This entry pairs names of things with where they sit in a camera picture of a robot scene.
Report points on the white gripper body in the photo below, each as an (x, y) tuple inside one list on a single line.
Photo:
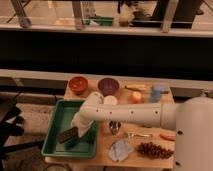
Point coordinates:
[(83, 124)]

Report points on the dark brown eraser block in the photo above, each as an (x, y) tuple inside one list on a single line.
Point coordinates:
[(67, 135)]

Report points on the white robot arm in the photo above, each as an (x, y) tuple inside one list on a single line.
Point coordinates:
[(192, 122)]

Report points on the green plastic tray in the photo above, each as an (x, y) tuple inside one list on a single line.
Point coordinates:
[(83, 148)]

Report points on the small metal cup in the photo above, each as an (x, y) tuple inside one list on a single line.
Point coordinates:
[(114, 127)]

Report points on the orange bowl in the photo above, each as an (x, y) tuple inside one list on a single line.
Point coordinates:
[(78, 84)]

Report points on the light blue cloth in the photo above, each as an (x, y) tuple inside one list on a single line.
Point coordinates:
[(120, 150)]

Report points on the purple bowl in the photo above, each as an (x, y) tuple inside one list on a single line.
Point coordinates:
[(108, 86)]

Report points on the metal fork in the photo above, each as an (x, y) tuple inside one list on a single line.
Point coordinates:
[(131, 135)]

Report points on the peach coloured fruit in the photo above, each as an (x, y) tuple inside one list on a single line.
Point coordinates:
[(136, 97)]

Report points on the black chair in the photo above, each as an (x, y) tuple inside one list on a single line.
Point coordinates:
[(10, 121)]

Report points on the brown pine cone cluster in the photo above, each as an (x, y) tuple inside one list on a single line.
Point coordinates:
[(154, 151)]

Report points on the red orange carrot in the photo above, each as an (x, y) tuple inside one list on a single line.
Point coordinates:
[(167, 137)]

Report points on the green bin in background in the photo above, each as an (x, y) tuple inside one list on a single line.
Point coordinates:
[(100, 20)]

